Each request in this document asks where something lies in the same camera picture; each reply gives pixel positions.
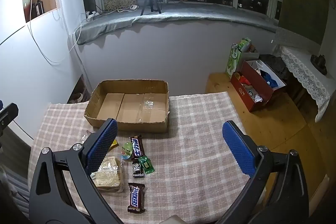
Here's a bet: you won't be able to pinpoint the dark cloth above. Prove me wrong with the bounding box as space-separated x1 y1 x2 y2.
260 54 287 78

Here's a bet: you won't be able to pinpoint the dark figurine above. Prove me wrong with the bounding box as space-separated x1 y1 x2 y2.
310 54 328 75

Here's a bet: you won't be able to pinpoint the blue cloth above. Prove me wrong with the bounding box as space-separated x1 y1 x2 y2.
260 70 279 88

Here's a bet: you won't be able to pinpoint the dark bottles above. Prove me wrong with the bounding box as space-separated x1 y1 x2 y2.
32 0 44 16

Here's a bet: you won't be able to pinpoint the grey windowsill blanket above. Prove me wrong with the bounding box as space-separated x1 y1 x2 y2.
75 2 279 45

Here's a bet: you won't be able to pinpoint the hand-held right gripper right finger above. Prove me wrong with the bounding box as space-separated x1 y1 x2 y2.
218 120 309 224

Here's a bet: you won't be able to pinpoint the brown chocolate bar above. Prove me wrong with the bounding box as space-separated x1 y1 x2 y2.
127 182 146 214

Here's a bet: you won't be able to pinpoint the blue label chocolate bar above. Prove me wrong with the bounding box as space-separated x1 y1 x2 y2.
129 135 146 159

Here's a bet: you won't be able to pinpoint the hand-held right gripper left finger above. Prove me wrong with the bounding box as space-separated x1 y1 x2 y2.
29 118 124 224

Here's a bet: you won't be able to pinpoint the green candy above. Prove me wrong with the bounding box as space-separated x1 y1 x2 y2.
138 156 155 175

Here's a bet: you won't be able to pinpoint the red cardboard box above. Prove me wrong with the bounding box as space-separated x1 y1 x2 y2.
230 60 287 112

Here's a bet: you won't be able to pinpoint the red vase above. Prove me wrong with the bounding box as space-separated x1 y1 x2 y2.
23 0 32 22

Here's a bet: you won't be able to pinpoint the striped cloth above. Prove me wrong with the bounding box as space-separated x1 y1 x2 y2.
0 166 30 217

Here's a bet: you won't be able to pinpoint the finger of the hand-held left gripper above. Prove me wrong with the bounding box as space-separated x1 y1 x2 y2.
0 103 19 136

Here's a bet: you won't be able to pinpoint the green paper bag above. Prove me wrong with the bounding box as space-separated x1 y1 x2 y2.
225 37 252 79

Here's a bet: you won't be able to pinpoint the dark candy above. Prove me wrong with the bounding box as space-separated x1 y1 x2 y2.
132 158 146 178

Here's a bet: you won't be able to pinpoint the white lace cloth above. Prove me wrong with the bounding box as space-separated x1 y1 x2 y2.
274 27 331 123

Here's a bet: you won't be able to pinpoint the cracker packet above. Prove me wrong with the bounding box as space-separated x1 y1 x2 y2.
91 156 125 193

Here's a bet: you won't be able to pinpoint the green jelly cup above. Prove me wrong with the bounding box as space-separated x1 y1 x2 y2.
121 142 134 159

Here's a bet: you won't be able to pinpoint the pink plaid tablecloth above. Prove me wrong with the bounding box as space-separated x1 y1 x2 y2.
28 91 265 224

